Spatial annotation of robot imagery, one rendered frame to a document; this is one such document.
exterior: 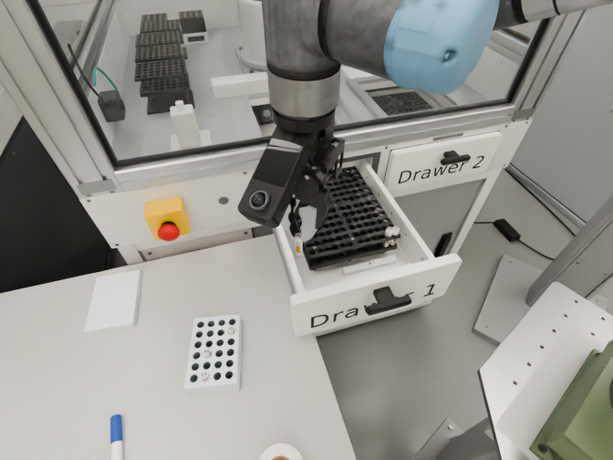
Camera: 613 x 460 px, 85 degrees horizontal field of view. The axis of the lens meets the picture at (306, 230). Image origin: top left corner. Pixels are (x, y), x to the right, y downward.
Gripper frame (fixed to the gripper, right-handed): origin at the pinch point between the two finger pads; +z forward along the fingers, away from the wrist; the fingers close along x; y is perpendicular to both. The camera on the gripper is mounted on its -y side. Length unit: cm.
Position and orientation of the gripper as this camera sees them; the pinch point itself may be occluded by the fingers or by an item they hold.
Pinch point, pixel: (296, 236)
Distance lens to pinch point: 50.7
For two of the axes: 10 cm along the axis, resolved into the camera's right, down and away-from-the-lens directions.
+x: -8.9, -3.4, 3.0
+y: 4.6, -6.6, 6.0
